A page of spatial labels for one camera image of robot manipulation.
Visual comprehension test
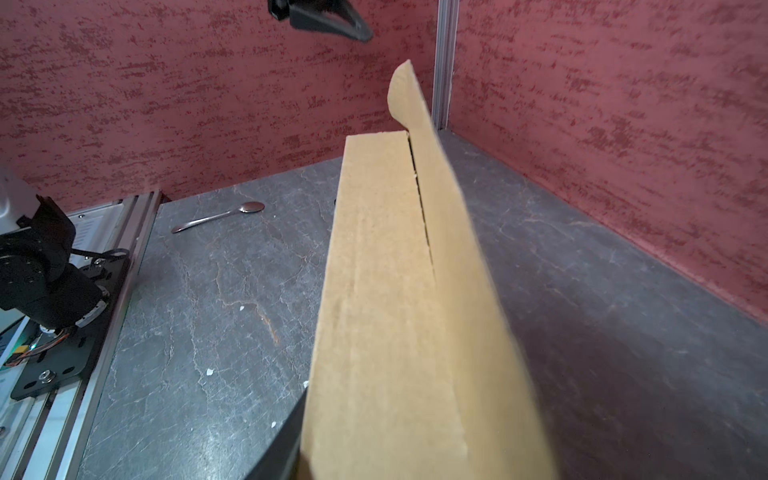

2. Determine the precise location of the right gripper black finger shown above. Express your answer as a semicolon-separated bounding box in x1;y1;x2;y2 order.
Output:
245;389;308;480

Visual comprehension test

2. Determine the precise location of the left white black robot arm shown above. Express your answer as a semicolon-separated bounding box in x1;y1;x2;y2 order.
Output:
1;1;373;331

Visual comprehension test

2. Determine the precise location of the brown handled spoon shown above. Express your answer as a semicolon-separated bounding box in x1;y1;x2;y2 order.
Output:
171;201;265;234

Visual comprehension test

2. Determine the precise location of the brown cardboard box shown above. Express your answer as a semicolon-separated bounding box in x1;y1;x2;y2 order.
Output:
297;62;559;479

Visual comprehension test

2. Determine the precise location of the aluminium front rail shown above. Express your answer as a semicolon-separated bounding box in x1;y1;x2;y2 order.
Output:
1;182;160;479

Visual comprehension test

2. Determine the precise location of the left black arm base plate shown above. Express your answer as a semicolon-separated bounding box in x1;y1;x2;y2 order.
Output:
10;257;131;401

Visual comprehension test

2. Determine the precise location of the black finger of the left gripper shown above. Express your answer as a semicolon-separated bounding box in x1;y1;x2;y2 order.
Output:
267;0;374;43

